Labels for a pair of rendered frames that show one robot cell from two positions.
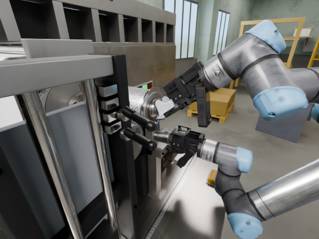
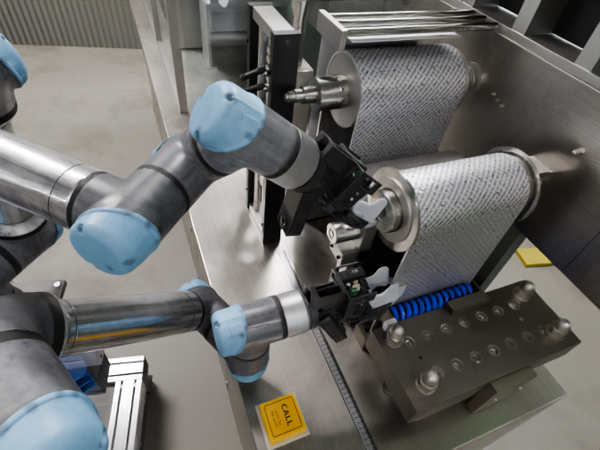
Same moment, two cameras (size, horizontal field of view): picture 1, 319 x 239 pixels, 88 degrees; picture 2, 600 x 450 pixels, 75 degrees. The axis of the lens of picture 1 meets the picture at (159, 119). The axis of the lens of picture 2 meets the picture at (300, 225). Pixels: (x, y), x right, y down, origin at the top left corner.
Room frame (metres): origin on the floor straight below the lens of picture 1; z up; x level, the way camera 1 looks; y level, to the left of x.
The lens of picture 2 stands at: (0.66, -0.48, 1.69)
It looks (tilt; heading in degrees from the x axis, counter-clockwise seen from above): 46 degrees down; 123
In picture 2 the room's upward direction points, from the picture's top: 9 degrees clockwise
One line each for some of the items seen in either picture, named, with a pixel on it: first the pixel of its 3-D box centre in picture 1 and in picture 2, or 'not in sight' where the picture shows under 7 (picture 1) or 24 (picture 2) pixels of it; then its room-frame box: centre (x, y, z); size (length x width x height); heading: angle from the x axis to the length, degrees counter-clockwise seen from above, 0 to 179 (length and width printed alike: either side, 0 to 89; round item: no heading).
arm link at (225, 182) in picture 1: (228, 183); (242, 346); (0.42, -0.24, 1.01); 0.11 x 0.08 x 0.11; 176
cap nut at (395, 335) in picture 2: not in sight; (395, 333); (0.63, -0.05, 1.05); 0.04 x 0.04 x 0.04
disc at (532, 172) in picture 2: not in sight; (504, 185); (0.65, 0.24, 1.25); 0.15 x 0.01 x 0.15; 150
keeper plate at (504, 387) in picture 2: not in sight; (501, 391); (0.85, 0.04, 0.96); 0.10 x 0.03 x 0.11; 60
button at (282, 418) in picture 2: (218, 178); (282, 418); (0.55, -0.26, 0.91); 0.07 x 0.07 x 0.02; 60
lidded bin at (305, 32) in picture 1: (302, 32); not in sight; (5.86, -4.52, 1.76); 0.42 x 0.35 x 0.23; 48
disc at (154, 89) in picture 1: (153, 108); (391, 209); (0.52, 0.02, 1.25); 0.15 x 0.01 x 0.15; 150
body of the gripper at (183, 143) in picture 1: (187, 142); (335, 297); (0.52, -0.10, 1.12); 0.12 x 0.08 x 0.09; 60
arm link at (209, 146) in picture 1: (208, 150); (292, 311); (0.48, -0.17, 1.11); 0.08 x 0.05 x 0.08; 150
